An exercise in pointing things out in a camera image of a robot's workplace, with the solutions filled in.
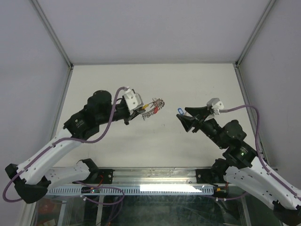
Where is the aluminium mounting rail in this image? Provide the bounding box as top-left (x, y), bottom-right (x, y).
top-left (47, 167), bottom-right (212, 184)

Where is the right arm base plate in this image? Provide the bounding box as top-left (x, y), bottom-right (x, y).
top-left (195, 169), bottom-right (214, 184)

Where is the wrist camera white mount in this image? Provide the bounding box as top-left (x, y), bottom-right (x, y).
top-left (123, 87), bottom-right (143, 113)
top-left (206, 98), bottom-right (224, 115)

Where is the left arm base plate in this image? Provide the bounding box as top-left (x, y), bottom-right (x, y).
top-left (94, 169), bottom-right (114, 185)

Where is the left aluminium frame post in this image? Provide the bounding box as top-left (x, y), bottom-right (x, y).
top-left (29, 0), bottom-right (73, 69)

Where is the slotted white cable duct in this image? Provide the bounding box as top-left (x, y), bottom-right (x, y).
top-left (47, 184), bottom-right (214, 196)

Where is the aluminium frame post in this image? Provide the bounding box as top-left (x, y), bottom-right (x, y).
top-left (29, 0), bottom-right (73, 69)
top-left (235, 0), bottom-right (278, 67)

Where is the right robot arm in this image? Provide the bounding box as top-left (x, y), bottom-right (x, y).
top-left (176, 106), bottom-right (301, 226)

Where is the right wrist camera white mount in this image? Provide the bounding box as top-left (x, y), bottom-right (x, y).
top-left (206, 98), bottom-right (224, 115)

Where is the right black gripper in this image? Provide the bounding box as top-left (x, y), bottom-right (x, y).
top-left (175, 106), bottom-right (226, 149)

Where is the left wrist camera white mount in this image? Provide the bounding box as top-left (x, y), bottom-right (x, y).
top-left (123, 87), bottom-right (143, 113)

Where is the large keyring with yellow grip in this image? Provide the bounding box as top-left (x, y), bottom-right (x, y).
top-left (142, 98), bottom-right (165, 120)

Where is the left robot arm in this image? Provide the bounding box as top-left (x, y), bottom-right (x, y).
top-left (2, 87), bottom-right (145, 204)

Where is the key with blue tag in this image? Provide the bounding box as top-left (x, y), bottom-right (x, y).
top-left (177, 108), bottom-right (187, 115)

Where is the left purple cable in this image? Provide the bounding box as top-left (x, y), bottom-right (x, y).
top-left (2, 86), bottom-right (127, 203)

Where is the right aluminium frame post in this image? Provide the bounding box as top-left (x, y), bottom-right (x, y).
top-left (235, 0), bottom-right (278, 67)

